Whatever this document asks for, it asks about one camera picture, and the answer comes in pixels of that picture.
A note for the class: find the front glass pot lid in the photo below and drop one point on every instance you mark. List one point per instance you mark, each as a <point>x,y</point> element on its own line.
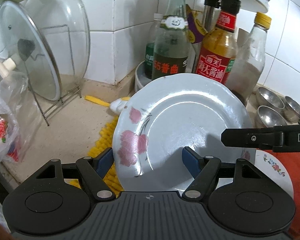
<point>29,49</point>

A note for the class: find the rear glass pot lid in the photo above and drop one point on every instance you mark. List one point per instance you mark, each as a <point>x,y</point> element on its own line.
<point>47,13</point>

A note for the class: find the yellow chenille mat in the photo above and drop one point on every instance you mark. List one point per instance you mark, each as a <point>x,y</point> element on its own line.
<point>102,157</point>

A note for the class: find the glass pot lid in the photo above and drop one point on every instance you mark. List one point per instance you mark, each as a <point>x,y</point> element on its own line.
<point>47,13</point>
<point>29,49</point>

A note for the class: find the red label soy sauce bottle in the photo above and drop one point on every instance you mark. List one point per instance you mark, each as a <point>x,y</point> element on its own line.
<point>219,47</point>

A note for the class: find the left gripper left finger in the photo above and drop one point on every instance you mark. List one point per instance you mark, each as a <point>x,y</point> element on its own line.
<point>92,172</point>

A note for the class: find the red cloth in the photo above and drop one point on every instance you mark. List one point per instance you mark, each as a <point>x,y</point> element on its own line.
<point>291,162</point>

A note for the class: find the garlic bulb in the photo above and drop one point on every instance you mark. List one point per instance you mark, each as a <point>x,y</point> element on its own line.
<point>118,105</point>

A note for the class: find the pink flower plate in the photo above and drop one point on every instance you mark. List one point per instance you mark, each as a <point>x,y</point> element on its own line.
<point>165,116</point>

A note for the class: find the large steel bowl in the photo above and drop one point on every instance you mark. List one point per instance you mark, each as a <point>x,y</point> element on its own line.
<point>266,117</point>

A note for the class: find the small green bottle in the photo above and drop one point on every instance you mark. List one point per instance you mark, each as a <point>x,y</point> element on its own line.
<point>149,53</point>

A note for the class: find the white round turntable tray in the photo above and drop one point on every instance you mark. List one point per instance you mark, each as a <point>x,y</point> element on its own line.
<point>141,80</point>

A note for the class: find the green label clear bottle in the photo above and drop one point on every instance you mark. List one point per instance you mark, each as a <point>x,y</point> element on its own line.
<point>171,46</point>

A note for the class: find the clear plastic bag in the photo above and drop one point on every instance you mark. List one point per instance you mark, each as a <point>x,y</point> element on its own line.
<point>20,116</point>

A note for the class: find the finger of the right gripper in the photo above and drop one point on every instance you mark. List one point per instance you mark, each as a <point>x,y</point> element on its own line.
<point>258,138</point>

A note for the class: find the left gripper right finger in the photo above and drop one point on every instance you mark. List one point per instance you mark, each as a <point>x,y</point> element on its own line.
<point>204,171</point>

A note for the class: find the purple gold packet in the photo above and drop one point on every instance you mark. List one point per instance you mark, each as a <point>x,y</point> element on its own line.
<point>196,30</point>

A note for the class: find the dark liquid clear bottle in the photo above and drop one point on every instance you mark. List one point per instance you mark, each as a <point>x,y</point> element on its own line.
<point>250,60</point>

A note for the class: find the small multicolour flower plate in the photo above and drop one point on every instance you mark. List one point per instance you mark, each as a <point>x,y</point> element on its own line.
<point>275,170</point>

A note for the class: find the wire lid rack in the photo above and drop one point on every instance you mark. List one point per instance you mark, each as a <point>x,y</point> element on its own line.
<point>60,99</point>

